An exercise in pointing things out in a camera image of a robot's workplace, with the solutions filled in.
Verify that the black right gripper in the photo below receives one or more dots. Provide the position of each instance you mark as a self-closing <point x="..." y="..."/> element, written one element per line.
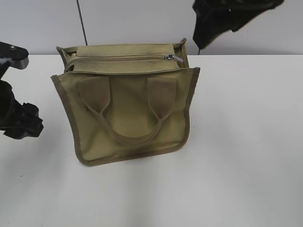
<point x="215" y="17"/>

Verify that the yellow canvas bag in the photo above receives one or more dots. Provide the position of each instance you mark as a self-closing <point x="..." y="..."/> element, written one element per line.
<point x="124" y="101"/>

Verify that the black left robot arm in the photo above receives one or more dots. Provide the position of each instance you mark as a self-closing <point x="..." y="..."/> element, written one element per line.
<point x="12" y="56"/>

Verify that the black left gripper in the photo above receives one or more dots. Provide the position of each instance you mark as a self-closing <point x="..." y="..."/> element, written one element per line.
<point x="18" y="120"/>

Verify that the silver zipper pull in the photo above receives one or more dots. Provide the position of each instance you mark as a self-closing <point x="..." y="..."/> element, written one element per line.
<point x="173" y="57"/>

